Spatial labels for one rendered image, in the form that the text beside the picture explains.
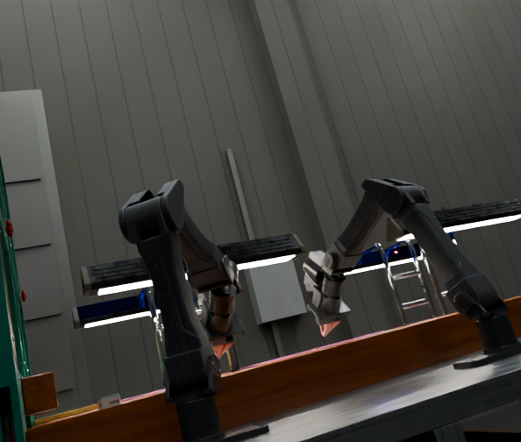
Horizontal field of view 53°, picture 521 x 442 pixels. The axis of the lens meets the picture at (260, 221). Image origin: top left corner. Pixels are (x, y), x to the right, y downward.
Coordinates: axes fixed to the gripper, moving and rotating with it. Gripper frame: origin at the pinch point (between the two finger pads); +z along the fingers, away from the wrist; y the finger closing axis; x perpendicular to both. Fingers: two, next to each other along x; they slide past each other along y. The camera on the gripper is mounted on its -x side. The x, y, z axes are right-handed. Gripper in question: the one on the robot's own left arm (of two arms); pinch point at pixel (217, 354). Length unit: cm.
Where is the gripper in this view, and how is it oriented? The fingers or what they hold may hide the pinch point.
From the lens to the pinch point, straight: 127.0
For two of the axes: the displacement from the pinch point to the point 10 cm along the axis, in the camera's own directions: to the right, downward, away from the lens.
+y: -9.0, 1.3, -4.1
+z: -1.1, 8.6, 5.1
